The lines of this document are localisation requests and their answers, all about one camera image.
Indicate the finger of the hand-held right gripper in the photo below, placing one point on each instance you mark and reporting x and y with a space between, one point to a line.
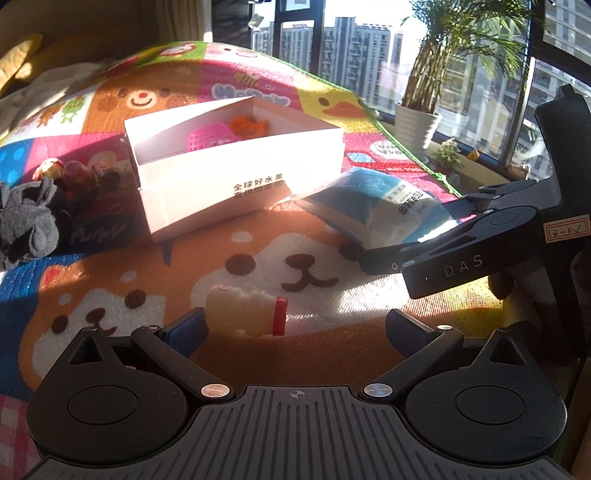
392 258
498 194

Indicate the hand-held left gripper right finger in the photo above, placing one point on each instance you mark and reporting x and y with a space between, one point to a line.
406 330

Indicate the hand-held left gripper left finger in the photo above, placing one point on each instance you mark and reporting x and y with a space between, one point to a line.
184 330

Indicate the small white bottle red cap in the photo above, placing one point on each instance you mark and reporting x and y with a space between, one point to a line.
240 309

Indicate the blue and white packet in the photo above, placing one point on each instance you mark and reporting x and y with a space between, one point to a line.
369 203

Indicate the white cardboard box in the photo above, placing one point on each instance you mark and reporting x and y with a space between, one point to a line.
221 184

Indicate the black plush toy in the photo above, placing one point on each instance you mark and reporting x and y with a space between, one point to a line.
27 226

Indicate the pink plastic strainer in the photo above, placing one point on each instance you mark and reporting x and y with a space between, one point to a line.
207 137

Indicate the orange plastic toy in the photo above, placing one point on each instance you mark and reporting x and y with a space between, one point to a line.
249 125

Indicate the toy fruit with brown cap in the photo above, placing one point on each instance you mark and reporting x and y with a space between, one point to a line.
47 169

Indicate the colourful cartoon play mat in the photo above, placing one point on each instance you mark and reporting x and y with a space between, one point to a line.
194 272

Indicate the small potted plant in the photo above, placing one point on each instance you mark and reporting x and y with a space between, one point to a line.
447 156

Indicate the palm plant in white pot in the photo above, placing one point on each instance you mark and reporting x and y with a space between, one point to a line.
418 124

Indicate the white bed sheet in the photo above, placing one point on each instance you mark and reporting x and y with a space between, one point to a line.
51 92

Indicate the yellow pillow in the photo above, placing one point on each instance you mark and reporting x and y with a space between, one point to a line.
18 62

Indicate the black window frame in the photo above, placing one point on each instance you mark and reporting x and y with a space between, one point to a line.
524 115

